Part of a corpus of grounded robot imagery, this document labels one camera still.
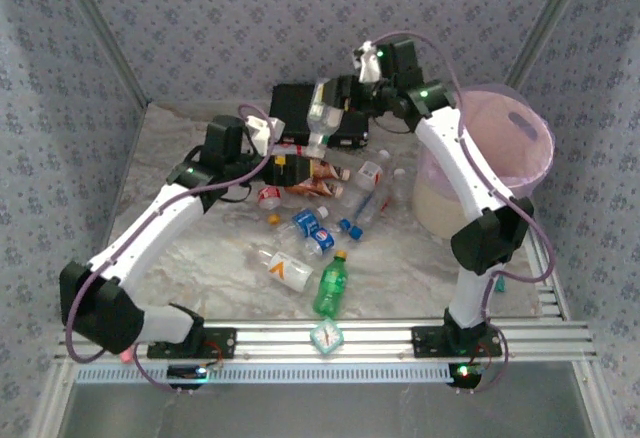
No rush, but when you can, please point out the white label bottle orange chevron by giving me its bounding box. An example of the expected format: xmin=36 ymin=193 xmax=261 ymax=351
xmin=244 ymin=248 xmax=315 ymax=293

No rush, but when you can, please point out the small clear bottle white cap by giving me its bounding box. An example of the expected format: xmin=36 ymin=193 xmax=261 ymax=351
xmin=391 ymin=167 xmax=410 ymax=197

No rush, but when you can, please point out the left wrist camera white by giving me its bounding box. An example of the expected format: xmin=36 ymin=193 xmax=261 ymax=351
xmin=246 ymin=115 xmax=286 ymax=155

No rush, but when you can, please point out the purple plastic bin liner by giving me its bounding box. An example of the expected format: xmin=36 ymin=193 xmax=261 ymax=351
xmin=414 ymin=83 xmax=556 ymax=199

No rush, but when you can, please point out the aluminium mounting rail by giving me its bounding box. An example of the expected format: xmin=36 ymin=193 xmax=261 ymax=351
xmin=54 ymin=320 xmax=599 ymax=362

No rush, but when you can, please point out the clear bottle blue cap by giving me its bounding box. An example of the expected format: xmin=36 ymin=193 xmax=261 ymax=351
xmin=352 ymin=185 xmax=395 ymax=240

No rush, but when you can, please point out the clear water bottle red-white label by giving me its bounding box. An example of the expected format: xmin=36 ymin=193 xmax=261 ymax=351
xmin=338 ymin=149 xmax=394 ymax=209

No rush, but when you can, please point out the clear bottle green-white label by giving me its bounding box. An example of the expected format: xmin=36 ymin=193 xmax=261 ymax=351
xmin=306 ymin=77 xmax=347 ymax=158

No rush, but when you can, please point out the teal square clock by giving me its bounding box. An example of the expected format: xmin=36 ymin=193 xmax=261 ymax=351
xmin=309 ymin=318 xmax=345 ymax=357

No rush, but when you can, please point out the cola bottle red label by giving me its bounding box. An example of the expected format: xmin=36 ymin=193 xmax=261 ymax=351
xmin=256 ymin=185 xmax=285 ymax=225

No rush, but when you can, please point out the pepsi bottle blue cap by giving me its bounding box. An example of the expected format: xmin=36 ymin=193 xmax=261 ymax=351
xmin=298 ymin=218 xmax=354 ymax=259

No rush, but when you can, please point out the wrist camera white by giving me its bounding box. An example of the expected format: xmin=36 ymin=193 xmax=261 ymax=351
xmin=352 ymin=41 xmax=382 ymax=84
xmin=246 ymin=115 xmax=286 ymax=155

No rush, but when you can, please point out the aluminium corner post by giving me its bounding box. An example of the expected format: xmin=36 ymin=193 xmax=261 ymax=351
xmin=52 ymin=0 xmax=151 ymax=107
xmin=504 ymin=0 xmax=599 ymax=89

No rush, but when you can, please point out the aluminium side rail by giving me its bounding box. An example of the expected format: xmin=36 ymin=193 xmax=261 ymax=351
xmin=534 ymin=277 xmax=571 ymax=320

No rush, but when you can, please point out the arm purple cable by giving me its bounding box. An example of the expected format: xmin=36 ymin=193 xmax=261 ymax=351
xmin=372 ymin=31 xmax=556 ymax=394
xmin=64 ymin=102 xmax=281 ymax=394

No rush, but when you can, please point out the grey slotted cable duct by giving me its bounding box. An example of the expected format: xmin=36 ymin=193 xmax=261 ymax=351
xmin=74 ymin=362 xmax=451 ymax=384

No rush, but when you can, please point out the small circuit board with LED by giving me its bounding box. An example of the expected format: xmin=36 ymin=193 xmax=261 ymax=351
xmin=167 ymin=365 xmax=210 ymax=380
xmin=448 ymin=362 xmax=485 ymax=390

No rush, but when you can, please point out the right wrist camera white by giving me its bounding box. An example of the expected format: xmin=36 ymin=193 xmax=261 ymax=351
xmin=352 ymin=41 xmax=382 ymax=84

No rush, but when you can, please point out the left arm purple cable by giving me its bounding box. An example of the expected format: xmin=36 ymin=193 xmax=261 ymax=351
xmin=64 ymin=102 xmax=281 ymax=394

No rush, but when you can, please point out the black hard case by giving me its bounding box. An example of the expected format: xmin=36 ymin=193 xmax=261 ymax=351
xmin=269 ymin=82 xmax=371 ymax=149

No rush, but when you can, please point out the green bottle yellow cap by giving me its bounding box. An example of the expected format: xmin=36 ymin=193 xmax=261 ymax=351
xmin=312 ymin=250 xmax=349 ymax=318

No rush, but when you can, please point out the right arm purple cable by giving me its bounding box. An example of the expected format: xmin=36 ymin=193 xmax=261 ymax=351
xmin=372 ymin=31 xmax=556 ymax=394

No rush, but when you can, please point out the brown coffee drink bottle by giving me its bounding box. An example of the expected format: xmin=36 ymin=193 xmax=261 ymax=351
xmin=282 ymin=180 xmax=346 ymax=200
xmin=307 ymin=160 xmax=352 ymax=183

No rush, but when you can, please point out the beige waste bin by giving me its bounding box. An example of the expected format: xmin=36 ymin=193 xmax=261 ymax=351
xmin=412 ymin=83 xmax=556 ymax=239

